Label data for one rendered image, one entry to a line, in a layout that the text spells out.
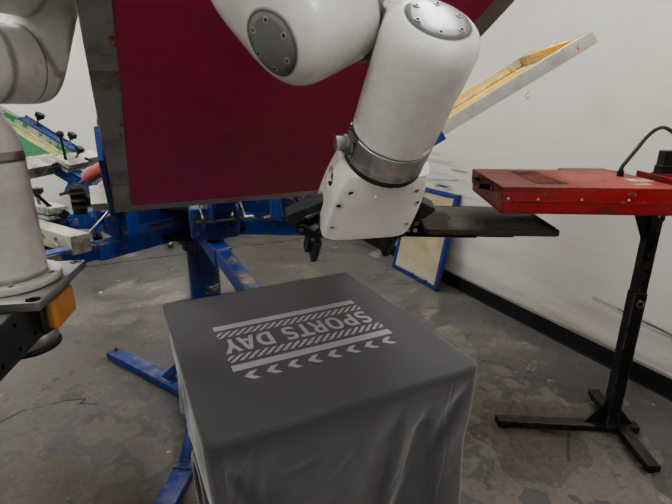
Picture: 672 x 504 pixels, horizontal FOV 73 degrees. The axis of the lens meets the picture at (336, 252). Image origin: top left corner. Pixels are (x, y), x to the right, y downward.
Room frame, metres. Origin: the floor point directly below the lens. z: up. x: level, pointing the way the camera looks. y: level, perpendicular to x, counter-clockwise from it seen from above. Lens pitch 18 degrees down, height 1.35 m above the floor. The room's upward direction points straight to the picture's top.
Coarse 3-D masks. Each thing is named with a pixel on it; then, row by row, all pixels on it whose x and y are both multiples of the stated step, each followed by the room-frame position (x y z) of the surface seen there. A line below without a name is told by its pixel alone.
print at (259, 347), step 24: (288, 312) 0.85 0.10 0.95; (312, 312) 0.85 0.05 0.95; (336, 312) 0.85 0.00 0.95; (360, 312) 0.85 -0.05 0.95; (240, 336) 0.75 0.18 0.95; (264, 336) 0.75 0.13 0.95; (288, 336) 0.75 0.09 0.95; (312, 336) 0.75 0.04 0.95; (336, 336) 0.75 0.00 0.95; (360, 336) 0.75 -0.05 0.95; (384, 336) 0.75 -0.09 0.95; (240, 360) 0.66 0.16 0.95; (264, 360) 0.66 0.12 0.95; (288, 360) 0.66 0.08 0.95; (312, 360) 0.66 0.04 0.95
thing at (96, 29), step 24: (96, 0) 0.56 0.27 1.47; (504, 0) 0.75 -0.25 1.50; (96, 24) 0.59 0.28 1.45; (480, 24) 0.78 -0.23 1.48; (96, 48) 0.62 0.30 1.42; (96, 72) 0.66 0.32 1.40; (96, 96) 0.70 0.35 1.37; (120, 96) 0.71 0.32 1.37; (120, 120) 0.76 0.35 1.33; (120, 144) 0.82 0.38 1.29; (120, 168) 0.89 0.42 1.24; (120, 192) 0.98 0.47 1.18; (312, 192) 1.27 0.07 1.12
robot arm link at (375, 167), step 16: (352, 128) 0.41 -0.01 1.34; (336, 144) 0.40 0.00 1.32; (352, 144) 0.40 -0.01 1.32; (352, 160) 0.41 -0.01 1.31; (368, 160) 0.39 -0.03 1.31; (384, 160) 0.39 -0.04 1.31; (368, 176) 0.40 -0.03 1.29; (384, 176) 0.40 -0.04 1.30; (400, 176) 0.40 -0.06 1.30; (416, 176) 0.41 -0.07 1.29
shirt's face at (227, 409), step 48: (288, 288) 0.98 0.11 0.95; (336, 288) 0.98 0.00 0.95; (192, 336) 0.75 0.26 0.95; (432, 336) 0.75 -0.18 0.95; (192, 384) 0.59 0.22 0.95; (240, 384) 0.59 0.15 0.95; (288, 384) 0.59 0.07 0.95; (336, 384) 0.59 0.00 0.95; (384, 384) 0.59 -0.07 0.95; (240, 432) 0.49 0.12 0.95
